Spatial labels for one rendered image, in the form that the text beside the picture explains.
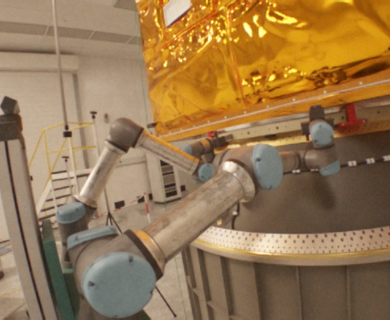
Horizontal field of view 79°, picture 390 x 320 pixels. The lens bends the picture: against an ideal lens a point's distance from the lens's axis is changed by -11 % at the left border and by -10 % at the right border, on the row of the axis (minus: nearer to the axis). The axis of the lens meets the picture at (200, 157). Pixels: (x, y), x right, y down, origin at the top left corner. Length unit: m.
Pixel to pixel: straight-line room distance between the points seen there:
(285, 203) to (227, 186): 0.65
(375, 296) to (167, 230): 0.97
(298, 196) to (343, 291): 0.43
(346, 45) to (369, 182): 0.56
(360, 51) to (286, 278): 0.96
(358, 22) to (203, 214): 0.92
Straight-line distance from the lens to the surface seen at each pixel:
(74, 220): 1.09
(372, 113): 1.34
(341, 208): 1.18
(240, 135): 1.39
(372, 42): 1.14
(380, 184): 1.26
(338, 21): 1.20
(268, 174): 0.63
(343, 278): 1.21
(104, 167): 1.20
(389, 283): 1.28
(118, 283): 0.47
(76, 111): 8.78
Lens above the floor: 1.65
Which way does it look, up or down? 2 degrees down
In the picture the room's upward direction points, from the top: 9 degrees counter-clockwise
